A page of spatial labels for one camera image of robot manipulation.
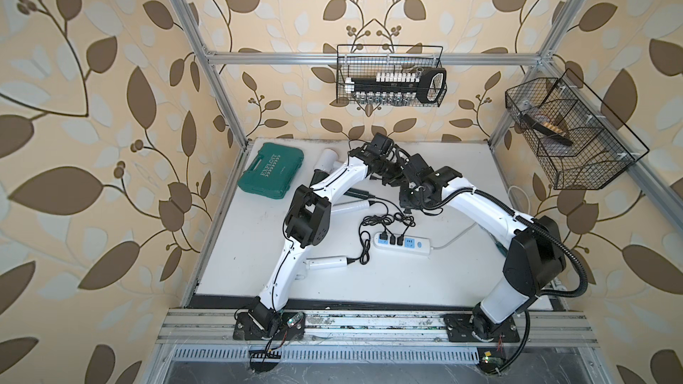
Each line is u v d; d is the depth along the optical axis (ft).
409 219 2.92
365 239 2.98
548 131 2.44
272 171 3.45
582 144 2.37
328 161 3.48
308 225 1.97
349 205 3.24
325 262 2.75
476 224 1.77
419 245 2.86
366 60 2.99
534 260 1.45
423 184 2.03
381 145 2.58
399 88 2.77
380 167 2.53
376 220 3.10
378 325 2.48
